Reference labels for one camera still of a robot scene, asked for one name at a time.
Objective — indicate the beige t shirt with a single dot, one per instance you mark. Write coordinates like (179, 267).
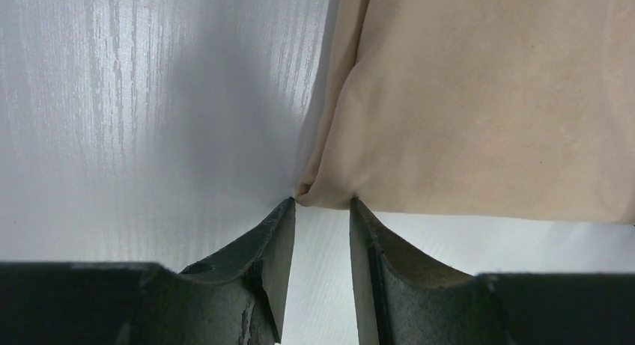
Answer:
(512, 108)

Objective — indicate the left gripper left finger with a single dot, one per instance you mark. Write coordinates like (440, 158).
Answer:
(237, 295)

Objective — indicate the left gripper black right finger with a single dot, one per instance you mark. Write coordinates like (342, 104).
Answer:
(404, 296)

